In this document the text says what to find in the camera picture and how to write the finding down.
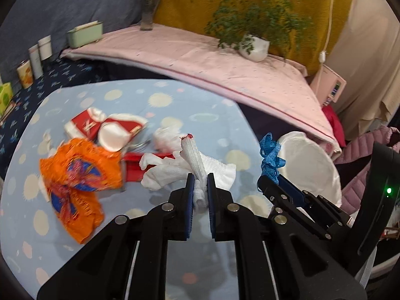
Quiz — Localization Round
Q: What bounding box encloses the green tissue box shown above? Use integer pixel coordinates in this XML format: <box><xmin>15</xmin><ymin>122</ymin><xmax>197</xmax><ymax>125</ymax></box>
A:
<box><xmin>0</xmin><ymin>82</ymin><xmax>15</xmax><ymax>116</ymax></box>

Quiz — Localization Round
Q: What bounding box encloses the white paper towel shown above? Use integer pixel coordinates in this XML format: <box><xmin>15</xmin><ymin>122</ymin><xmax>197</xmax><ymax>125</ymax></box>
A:
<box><xmin>139</xmin><ymin>134</ymin><xmax>236</xmax><ymax>210</ymax></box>

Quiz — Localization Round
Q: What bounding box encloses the navy printed cloth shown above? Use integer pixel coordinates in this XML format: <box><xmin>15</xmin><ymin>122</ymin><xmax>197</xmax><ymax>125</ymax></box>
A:
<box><xmin>0</xmin><ymin>56</ymin><xmax>110</xmax><ymax>179</ymax></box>

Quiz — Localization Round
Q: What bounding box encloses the flat red carton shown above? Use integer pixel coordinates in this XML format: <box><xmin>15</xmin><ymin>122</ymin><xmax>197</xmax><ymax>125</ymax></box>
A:
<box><xmin>120</xmin><ymin>151</ymin><xmax>176</xmax><ymax>183</ymax></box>

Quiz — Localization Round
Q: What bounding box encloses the mustard yellow cloth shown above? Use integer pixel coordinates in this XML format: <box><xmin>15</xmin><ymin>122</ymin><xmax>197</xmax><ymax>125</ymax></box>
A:
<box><xmin>153</xmin><ymin>0</ymin><xmax>357</xmax><ymax>76</ymax></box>

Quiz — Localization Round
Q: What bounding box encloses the glass vase with flowers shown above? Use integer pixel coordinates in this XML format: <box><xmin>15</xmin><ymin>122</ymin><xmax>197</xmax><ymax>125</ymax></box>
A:
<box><xmin>134</xmin><ymin>0</ymin><xmax>171</xmax><ymax>32</ymax></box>

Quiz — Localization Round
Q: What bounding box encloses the pink cloth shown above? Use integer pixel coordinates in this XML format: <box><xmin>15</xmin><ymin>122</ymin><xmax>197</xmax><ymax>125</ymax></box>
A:
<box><xmin>59</xmin><ymin>23</ymin><xmax>343</xmax><ymax>160</ymax></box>

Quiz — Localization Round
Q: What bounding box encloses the red cushion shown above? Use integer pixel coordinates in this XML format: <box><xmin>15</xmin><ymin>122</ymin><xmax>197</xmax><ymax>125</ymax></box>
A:
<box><xmin>322</xmin><ymin>104</ymin><xmax>347</xmax><ymax>147</ymax></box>

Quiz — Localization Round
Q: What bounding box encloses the blue ribbon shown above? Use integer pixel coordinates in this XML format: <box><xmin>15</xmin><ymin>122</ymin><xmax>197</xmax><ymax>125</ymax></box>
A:
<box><xmin>259</xmin><ymin>133</ymin><xmax>286</xmax><ymax>185</ymax></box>

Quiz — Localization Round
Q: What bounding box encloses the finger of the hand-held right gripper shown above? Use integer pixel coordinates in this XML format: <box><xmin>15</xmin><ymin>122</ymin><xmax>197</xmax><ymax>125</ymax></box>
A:
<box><xmin>258</xmin><ymin>175</ymin><xmax>333</xmax><ymax>241</ymax></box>
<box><xmin>277</xmin><ymin>174</ymin><xmax>355</xmax><ymax>227</ymax></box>

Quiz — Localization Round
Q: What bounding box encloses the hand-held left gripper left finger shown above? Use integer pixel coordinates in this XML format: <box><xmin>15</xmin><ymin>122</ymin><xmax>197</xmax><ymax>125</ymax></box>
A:
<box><xmin>37</xmin><ymin>173</ymin><xmax>196</xmax><ymax>300</ymax></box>

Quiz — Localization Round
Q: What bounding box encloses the dark plain cloth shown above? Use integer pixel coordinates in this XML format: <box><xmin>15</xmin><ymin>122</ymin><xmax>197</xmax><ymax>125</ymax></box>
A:
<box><xmin>239</xmin><ymin>101</ymin><xmax>316</xmax><ymax>144</ymax></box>

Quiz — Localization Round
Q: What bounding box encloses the red white paper cup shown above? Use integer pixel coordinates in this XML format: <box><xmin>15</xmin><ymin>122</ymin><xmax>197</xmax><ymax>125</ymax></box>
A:
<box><xmin>64</xmin><ymin>108</ymin><xmax>105</xmax><ymax>140</ymax></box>

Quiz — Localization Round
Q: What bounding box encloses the small white crumpled tissue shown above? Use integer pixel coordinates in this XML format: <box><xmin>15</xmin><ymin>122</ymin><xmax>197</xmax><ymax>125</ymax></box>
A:
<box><xmin>153</xmin><ymin>125</ymin><xmax>183</xmax><ymax>151</ymax></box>

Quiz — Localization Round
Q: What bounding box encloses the pink puffer jacket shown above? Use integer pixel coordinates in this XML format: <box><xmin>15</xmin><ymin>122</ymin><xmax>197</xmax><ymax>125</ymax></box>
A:
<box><xmin>334</xmin><ymin>125</ymin><xmax>400</xmax><ymax>210</ymax></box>

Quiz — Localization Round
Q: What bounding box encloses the pale green box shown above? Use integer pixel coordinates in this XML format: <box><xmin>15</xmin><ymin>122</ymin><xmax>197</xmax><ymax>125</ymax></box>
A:
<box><xmin>66</xmin><ymin>20</ymin><xmax>104</xmax><ymax>49</ymax></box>

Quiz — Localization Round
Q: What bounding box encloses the grey blue cloth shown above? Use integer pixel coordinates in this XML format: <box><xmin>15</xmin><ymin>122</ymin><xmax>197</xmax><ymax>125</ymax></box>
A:
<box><xmin>0</xmin><ymin>0</ymin><xmax>171</xmax><ymax>85</ymax></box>

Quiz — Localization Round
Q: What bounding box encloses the white plastic bag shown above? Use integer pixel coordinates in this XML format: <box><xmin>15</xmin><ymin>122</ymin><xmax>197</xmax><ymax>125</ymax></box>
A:
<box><xmin>276</xmin><ymin>130</ymin><xmax>343</xmax><ymax>213</ymax></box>

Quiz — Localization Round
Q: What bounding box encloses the orange snack wrapper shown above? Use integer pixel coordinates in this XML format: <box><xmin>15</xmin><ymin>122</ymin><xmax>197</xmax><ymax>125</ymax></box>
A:
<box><xmin>39</xmin><ymin>139</ymin><xmax>124</xmax><ymax>244</ymax></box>

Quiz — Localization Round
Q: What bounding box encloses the pink appliance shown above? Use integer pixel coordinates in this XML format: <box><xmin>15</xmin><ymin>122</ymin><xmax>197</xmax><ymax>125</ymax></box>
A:
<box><xmin>309</xmin><ymin>64</ymin><xmax>347</xmax><ymax>107</ymax></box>

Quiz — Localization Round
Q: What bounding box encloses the light blue dotted tablecloth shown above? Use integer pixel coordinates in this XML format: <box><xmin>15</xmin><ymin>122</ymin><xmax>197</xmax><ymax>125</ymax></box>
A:
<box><xmin>0</xmin><ymin>79</ymin><xmax>272</xmax><ymax>300</ymax></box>

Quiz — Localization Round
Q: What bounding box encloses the yellow printed cup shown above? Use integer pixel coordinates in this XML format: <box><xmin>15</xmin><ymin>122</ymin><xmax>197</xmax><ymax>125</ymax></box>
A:
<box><xmin>16</xmin><ymin>60</ymin><xmax>34</xmax><ymax>90</ymax></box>

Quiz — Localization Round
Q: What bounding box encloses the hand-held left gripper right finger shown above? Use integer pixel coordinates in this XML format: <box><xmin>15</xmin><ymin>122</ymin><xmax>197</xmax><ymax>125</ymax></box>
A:
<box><xmin>206</xmin><ymin>173</ymin><xmax>368</xmax><ymax>300</ymax></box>

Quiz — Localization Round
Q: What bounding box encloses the white cord with switch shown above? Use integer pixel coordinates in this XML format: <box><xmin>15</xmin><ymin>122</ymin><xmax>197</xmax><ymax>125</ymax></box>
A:
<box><xmin>319</xmin><ymin>0</ymin><xmax>336</xmax><ymax>65</ymax></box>

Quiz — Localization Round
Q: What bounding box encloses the green plant in white pot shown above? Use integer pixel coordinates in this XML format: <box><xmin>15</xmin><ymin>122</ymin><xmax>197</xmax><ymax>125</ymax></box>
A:
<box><xmin>189</xmin><ymin>0</ymin><xmax>316</xmax><ymax>63</ymax></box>

